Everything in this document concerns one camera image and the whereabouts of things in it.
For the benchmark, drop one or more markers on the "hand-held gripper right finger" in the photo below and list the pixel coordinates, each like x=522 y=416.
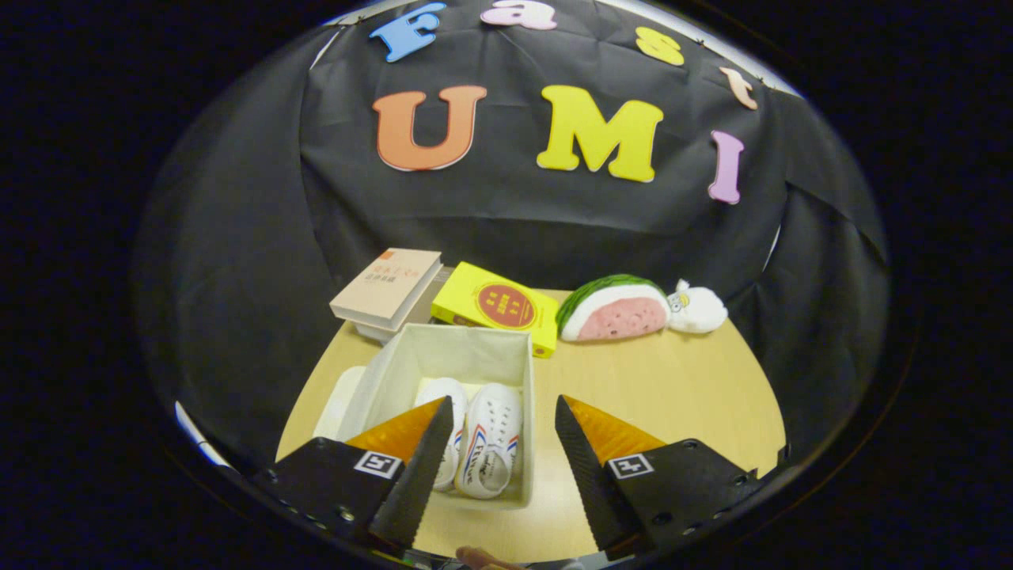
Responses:
x=593 y=475

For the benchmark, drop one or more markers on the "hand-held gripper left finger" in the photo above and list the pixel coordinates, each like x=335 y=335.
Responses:
x=415 y=483

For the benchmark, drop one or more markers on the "watermelon slice plush toy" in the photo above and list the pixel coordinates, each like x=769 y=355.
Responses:
x=617 y=317

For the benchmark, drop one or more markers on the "white canvas shoe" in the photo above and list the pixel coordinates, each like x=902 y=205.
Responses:
x=434 y=388
x=498 y=412

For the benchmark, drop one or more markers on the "pale green fabric storage box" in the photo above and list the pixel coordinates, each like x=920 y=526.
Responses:
x=467 y=348

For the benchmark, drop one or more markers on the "white edged panel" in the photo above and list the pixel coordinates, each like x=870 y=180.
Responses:
x=198 y=439

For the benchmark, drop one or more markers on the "white plush toy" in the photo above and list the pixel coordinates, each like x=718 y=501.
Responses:
x=700 y=310

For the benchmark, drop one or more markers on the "beige book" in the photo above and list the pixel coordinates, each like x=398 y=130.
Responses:
x=388 y=285

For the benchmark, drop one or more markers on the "yellow book with red circle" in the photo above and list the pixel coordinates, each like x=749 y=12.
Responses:
x=491 y=305

